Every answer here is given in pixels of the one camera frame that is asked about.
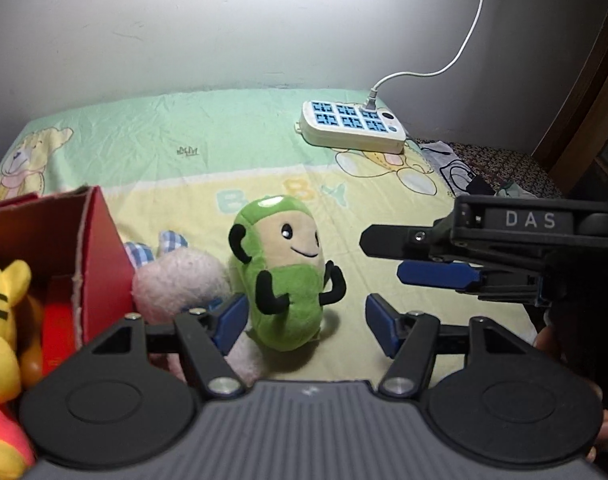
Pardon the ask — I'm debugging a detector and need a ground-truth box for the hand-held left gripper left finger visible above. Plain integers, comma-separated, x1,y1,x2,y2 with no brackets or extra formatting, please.
86,292,250,398

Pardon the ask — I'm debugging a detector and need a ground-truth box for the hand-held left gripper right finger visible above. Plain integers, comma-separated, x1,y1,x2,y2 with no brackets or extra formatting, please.
365,294,527,398

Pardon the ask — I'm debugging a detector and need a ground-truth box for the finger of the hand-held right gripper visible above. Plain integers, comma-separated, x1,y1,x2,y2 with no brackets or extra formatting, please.
396,259,487,295
360,224,452,262

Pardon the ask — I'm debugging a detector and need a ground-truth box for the green plush toy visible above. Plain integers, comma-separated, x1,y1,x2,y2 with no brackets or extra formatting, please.
228,196,347,353

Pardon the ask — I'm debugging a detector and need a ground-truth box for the white plush with plaid ears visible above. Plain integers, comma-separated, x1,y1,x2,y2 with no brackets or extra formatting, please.
124,230,265,383

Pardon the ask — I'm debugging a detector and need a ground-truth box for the red cardboard box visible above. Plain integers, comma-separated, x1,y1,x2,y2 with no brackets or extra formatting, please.
0,185,137,376

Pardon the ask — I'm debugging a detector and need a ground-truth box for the dark patterned cloth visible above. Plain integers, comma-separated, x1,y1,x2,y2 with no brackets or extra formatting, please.
414,137,567,198

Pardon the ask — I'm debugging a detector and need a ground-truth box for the light grey cloth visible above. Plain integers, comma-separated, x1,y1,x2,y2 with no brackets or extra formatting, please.
421,142,477,196

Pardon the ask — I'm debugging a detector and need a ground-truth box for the white power strip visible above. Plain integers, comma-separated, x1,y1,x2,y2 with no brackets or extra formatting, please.
298,100,407,155

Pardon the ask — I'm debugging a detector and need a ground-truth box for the printed bed sheet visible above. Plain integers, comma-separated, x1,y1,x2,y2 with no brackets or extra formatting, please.
0,87,550,386

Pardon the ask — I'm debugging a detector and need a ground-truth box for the bright pink plush toy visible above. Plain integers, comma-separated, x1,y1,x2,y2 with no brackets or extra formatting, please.
0,392,37,480

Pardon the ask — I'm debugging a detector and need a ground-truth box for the wooden door frame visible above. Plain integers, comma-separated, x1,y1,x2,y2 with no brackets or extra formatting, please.
531,10,608,201

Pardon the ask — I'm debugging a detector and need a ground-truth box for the white power cable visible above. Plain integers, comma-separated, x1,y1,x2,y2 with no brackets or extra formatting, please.
366,0,490,111

